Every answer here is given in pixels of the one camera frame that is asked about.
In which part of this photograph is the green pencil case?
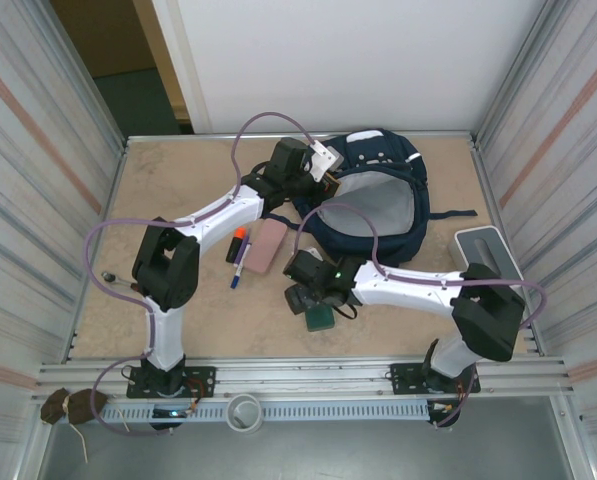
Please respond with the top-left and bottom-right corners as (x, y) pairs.
(305, 304), (337, 334)

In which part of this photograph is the pink pencil case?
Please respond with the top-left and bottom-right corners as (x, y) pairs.
(244, 219), (288, 275)

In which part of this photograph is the orange black highlighter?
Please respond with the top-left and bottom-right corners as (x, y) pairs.
(225, 227), (248, 264)

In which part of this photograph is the navy blue backpack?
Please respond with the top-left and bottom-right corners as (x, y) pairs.
(265, 128), (479, 269)

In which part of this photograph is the aluminium table edge bar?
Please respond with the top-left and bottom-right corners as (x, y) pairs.
(125, 130), (474, 144)

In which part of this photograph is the small electronics board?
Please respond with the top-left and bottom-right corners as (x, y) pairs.
(150, 407), (199, 420)
(427, 399), (463, 416)

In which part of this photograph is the white grey box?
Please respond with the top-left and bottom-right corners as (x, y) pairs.
(447, 225), (524, 281)

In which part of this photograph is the brown wooden door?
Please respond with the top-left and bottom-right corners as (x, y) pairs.
(50, 0), (158, 79)

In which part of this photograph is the brown cloth bundle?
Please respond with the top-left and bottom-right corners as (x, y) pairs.
(40, 387), (110, 426)

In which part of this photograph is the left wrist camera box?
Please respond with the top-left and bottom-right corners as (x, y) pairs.
(305, 140), (342, 184)

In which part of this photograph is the aluminium mounting rail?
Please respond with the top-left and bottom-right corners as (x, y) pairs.
(37, 355), (577, 400)

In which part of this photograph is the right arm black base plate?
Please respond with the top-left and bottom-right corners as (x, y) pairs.
(387, 360), (481, 396)

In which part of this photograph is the slotted grey cable duct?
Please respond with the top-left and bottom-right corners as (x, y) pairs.
(100, 402), (432, 424)

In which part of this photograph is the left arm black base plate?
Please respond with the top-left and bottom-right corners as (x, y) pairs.
(126, 366), (217, 400)

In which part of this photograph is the white pipe ring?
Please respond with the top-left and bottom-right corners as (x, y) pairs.
(226, 393), (264, 431)

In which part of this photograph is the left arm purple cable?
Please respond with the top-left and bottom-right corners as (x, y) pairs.
(81, 113), (329, 441)

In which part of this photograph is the red handled screwdriver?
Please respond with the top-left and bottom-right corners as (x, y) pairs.
(101, 271), (142, 294)

